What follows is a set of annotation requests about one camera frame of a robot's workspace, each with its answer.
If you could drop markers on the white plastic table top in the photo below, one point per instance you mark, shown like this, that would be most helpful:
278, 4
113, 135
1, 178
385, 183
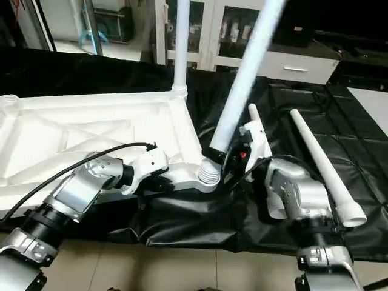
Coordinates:
91, 130

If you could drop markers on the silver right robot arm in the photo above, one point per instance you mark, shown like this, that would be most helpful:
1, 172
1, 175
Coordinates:
306, 194

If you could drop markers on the black mat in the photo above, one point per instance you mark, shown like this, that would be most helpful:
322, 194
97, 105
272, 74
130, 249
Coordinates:
197, 218

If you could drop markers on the white drawer unit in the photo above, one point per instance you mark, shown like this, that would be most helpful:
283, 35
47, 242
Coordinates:
300, 65

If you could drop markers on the white glass-door cabinet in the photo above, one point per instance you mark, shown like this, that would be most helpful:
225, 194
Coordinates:
212, 39

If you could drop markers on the black box with orange label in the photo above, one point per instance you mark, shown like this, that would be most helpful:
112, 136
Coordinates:
297, 24

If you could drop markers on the light blue plastic stand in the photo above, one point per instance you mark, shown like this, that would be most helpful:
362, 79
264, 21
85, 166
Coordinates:
88, 36

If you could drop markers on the black metal workbench leg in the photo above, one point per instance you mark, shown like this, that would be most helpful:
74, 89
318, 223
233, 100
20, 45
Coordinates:
376, 284

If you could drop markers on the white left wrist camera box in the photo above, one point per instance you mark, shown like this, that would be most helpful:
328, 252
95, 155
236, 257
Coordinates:
151, 163

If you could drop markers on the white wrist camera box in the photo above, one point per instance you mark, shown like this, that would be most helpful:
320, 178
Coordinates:
151, 163
257, 139

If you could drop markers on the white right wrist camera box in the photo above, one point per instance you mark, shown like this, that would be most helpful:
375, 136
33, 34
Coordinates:
257, 139

